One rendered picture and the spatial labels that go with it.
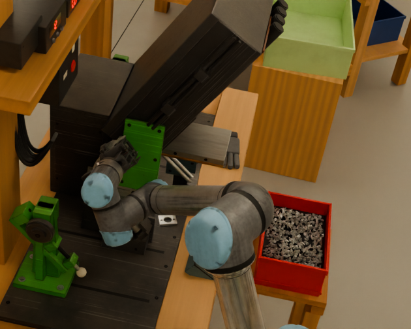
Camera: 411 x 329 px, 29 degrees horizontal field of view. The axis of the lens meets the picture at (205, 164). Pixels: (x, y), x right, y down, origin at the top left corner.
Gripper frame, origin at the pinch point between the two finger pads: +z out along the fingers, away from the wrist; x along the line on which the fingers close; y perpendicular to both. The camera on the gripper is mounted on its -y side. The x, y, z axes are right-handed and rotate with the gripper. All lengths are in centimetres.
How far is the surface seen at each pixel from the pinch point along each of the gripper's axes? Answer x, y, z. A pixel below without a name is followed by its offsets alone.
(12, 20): 44, 9, -26
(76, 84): 20.6, -5.8, 19.2
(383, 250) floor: -135, 19, 141
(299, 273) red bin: -63, 19, 7
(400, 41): -89, 77, 288
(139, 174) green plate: -9.7, -1.0, 2.7
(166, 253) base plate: -34.0, -9.4, 2.0
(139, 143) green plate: -2.2, 4.9, 2.4
